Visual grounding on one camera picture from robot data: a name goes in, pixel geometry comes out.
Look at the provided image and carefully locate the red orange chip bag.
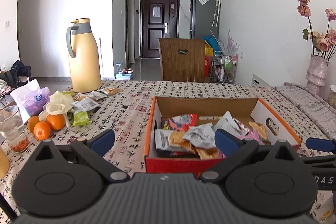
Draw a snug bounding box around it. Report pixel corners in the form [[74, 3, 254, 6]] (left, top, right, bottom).
[[161, 114, 198, 132]]

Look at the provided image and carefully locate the white cracker snack packet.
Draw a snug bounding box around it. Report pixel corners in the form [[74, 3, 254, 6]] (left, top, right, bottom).
[[154, 129, 196, 154]]

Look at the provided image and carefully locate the pink snack packet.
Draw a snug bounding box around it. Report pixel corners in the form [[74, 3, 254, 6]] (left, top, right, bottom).
[[238, 131, 264, 145]]

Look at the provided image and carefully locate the orange cracker snack packet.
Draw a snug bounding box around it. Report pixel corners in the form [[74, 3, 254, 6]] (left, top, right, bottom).
[[249, 122, 268, 141]]

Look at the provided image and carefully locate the small green snack packet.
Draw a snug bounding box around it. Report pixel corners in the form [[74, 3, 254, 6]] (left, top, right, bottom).
[[72, 111, 91, 126]]

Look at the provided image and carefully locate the calligraphy print tablecloth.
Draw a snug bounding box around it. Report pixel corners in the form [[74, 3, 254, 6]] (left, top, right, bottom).
[[0, 79, 336, 224]]

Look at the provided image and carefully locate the white barcode snack packet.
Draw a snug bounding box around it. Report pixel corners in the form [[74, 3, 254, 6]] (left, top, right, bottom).
[[71, 97, 100, 112]]

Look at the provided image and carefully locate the red cardboard pumpkin box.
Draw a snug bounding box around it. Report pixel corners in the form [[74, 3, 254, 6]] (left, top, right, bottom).
[[144, 97, 301, 175]]

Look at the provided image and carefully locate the rear orange mandarin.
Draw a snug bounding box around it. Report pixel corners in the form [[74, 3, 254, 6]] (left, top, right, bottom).
[[46, 114, 66, 131]]

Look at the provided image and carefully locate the orange mandarin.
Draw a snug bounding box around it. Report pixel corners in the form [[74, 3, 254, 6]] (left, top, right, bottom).
[[46, 114, 66, 131], [27, 116, 39, 133], [33, 121, 51, 140]]

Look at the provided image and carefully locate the cream artificial flower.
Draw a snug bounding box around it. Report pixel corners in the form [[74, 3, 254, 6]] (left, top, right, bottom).
[[38, 90, 74, 127]]

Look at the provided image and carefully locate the folded pink grey cloth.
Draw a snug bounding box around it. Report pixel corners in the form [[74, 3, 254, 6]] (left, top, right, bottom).
[[273, 83, 336, 139]]

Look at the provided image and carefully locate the front orange mandarin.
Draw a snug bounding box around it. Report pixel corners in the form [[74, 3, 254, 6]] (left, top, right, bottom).
[[33, 121, 51, 140]]

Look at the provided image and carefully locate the yellow thermos jug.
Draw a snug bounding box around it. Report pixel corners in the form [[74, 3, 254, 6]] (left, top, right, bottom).
[[66, 18, 102, 93]]

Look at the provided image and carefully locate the purple tissue pack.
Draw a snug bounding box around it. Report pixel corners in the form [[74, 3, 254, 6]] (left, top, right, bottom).
[[10, 79, 50, 123]]

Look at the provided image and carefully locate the pink textured flower vase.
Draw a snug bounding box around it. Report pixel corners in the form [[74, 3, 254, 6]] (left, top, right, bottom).
[[306, 54, 329, 95]]

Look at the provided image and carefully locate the drinking glass with goji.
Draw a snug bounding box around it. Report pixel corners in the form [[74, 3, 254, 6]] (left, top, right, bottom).
[[0, 105, 29, 153]]

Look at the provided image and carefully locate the brown wooden chair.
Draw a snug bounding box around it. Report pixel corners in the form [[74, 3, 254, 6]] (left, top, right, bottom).
[[159, 38, 206, 83]]

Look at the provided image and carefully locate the dried pink rose bouquet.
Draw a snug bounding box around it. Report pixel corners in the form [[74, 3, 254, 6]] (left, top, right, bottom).
[[297, 0, 335, 62]]

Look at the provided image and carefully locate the grey refrigerator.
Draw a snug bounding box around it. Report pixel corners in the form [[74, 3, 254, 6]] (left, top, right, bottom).
[[190, 0, 219, 39]]

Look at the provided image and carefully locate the dark brown entrance door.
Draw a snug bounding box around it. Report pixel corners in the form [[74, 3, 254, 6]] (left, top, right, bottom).
[[140, 0, 179, 59]]

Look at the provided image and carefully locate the metal wire storage cart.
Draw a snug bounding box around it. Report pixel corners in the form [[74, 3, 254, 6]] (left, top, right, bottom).
[[210, 51, 239, 85]]

